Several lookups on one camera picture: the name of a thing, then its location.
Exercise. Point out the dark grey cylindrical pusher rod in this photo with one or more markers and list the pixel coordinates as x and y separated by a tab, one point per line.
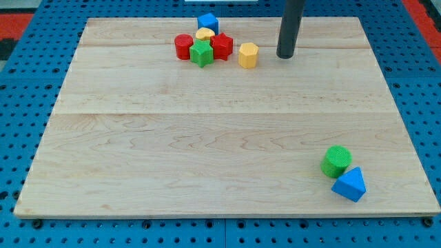
289	28

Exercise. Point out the blue triangle block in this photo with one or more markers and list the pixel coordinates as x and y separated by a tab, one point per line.
351	185

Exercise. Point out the yellow hexagon block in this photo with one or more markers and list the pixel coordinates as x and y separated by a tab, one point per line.
248	55

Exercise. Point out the red star block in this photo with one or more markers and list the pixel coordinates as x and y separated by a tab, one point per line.
222	46

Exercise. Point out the blue cube block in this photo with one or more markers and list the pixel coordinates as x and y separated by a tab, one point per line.
208	21

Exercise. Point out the yellow heart block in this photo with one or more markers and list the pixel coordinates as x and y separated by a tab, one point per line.
204	34

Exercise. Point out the green star block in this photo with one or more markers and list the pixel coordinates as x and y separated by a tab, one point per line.
201	53

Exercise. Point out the red cylinder block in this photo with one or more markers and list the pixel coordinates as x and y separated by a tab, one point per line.
182	43

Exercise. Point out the green cylinder block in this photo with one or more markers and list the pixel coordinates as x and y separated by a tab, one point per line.
336	160

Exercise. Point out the light wooden board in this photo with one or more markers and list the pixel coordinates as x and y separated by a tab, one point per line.
138	134

